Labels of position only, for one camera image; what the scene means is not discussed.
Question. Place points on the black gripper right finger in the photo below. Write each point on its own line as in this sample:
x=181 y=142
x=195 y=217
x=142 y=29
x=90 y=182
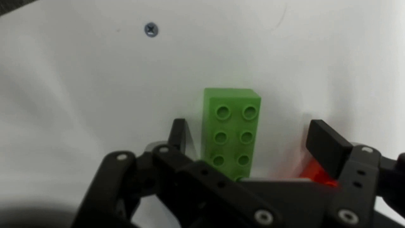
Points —
x=367 y=185

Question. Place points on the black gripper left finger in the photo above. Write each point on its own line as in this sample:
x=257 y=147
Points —
x=168 y=190

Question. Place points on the red toy brick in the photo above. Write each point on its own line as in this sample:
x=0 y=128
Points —
x=314 y=171

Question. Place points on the green toy brick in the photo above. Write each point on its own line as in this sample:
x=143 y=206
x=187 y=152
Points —
x=230 y=130

